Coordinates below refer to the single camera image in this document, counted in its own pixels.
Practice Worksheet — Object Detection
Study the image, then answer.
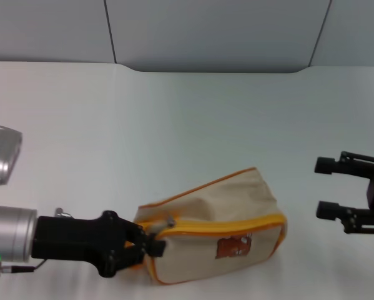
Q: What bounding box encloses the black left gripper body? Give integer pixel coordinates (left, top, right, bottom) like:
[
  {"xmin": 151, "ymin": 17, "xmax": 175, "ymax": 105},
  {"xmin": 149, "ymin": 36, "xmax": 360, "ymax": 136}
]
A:
[{"xmin": 31, "ymin": 210, "xmax": 128, "ymax": 279}]

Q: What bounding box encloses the silver plug on left gripper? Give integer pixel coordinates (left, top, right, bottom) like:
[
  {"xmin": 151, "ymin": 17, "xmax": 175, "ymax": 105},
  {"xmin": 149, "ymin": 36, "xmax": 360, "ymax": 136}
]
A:
[{"xmin": 55, "ymin": 207, "xmax": 74, "ymax": 219}]

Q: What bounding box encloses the thin black left wrist cable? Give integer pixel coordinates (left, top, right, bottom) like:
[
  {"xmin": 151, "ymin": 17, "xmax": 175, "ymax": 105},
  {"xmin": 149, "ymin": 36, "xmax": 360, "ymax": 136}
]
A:
[{"xmin": 0, "ymin": 258, "xmax": 47, "ymax": 279}]

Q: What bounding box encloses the beige yellow-trimmed food bag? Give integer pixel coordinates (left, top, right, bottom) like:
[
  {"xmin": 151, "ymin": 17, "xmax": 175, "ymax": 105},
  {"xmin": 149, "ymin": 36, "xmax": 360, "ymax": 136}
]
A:
[{"xmin": 121, "ymin": 167, "xmax": 288, "ymax": 286}]

